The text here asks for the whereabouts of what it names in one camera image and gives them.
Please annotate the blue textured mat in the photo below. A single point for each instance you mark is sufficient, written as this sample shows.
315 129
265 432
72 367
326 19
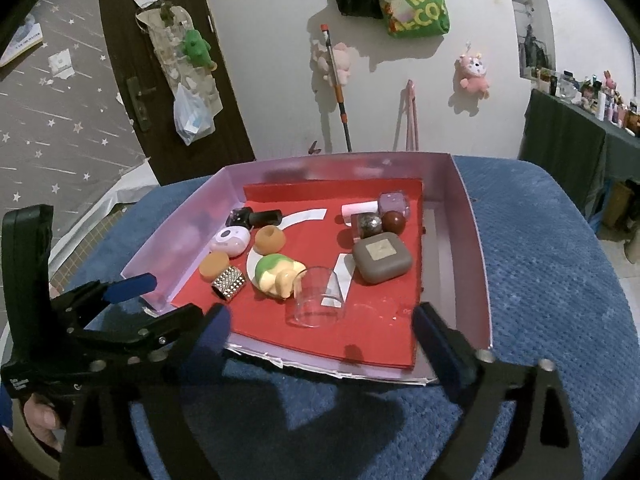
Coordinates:
550 310

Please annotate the green plush toy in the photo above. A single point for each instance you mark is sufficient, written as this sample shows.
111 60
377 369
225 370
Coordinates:
197 47

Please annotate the row of cosmetic bottles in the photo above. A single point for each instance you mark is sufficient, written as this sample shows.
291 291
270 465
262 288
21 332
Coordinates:
600 97

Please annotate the pink tongs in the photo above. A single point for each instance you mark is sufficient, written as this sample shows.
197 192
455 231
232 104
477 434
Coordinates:
412 115

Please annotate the grey star-print sheet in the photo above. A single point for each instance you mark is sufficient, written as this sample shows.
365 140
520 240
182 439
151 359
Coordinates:
60 125

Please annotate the orange and grey pole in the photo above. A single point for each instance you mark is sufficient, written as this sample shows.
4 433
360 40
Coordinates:
340 105

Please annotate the red paper sheet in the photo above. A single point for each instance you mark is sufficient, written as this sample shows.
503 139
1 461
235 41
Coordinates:
380 310

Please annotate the clear plastic bag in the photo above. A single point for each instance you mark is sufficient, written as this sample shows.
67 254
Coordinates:
192 115

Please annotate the side table with dark cloth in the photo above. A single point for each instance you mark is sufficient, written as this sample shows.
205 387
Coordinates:
560 135

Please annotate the person's left hand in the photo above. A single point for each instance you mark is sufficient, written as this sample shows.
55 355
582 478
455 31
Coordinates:
45 417

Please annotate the pale pink plush toy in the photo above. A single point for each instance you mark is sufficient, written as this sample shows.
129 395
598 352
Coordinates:
342 62

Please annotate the clear hanging organizer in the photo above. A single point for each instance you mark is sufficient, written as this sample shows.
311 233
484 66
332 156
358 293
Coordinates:
170 40

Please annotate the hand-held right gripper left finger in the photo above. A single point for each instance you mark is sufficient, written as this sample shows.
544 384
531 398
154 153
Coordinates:
212 330

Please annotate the dark star-print polish bottle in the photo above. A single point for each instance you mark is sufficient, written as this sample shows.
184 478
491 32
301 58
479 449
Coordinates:
265 217

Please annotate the dark brown door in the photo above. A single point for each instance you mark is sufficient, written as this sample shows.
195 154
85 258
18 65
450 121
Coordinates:
230 110

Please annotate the wall mirror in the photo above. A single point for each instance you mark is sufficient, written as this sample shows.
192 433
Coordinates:
530 25

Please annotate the green shopping bag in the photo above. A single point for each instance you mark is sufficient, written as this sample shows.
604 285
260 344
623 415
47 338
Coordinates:
420 5

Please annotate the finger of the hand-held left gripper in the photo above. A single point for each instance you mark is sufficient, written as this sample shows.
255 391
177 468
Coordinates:
150 330
130 285

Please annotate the pink rounded mirror case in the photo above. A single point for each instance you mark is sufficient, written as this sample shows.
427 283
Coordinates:
227 242

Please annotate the brown square case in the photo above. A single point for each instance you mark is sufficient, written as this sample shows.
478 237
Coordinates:
382 260

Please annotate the green and yellow toy figure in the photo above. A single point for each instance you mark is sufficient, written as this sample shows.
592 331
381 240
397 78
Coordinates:
270 267

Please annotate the pink cardboard box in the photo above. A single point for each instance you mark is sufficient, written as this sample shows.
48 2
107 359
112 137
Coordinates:
460 260

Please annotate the book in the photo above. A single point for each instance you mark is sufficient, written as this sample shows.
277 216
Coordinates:
20 40

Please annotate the pink nail polish bottle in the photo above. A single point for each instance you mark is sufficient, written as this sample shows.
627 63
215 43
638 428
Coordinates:
392 205

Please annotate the pink horned plush toy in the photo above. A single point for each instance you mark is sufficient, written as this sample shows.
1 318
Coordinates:
472 75

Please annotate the clear glass cup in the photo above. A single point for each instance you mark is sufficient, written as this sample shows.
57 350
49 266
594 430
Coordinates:
320 305

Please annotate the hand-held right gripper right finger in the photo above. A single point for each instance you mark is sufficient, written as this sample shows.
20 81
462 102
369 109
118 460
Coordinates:
440 340

